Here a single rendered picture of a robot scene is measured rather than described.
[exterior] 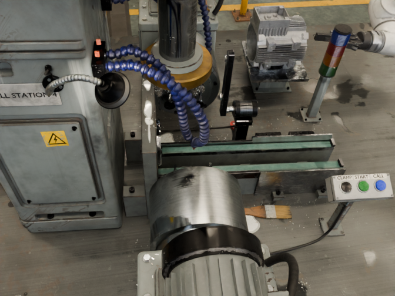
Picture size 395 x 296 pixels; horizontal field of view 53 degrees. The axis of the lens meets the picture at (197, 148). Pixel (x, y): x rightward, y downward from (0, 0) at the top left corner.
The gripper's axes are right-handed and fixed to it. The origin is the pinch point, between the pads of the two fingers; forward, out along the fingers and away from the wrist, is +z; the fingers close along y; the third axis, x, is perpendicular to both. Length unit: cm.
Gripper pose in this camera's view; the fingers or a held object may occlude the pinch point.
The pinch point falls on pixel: (322, 37)
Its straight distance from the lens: 177.2
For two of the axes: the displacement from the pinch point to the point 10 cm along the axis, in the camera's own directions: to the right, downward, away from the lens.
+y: 1.4, 7.6, -6.3
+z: -9.7, -0.1, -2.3
